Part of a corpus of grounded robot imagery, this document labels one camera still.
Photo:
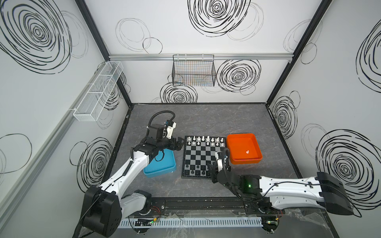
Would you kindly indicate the black white chess board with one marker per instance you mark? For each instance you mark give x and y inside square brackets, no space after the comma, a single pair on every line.
[198,154]

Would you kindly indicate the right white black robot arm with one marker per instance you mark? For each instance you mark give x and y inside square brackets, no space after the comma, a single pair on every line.
[322,191]

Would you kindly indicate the clear wire wall shelf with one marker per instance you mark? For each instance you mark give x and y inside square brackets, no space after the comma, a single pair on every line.
[96,97]

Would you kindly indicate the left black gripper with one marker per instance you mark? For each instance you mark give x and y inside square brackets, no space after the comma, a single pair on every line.
[173,143]

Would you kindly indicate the teal plastic tray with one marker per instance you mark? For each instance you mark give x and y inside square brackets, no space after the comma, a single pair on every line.
[163,163]

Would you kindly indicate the black mounting rail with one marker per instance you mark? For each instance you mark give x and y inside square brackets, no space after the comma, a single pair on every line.
[164,205]

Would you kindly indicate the orange plastic tray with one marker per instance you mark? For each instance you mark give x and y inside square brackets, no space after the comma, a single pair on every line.
[238,144]

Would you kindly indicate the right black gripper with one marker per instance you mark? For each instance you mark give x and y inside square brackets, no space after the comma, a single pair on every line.
[219,168]

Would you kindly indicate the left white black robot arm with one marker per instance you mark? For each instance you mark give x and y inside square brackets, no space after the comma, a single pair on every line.
[105,206]

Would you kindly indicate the black wire basket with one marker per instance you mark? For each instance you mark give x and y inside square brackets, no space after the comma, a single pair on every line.
[194,70]

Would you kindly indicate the white slotted cable duct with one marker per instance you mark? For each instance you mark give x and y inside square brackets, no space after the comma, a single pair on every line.
[211,222]

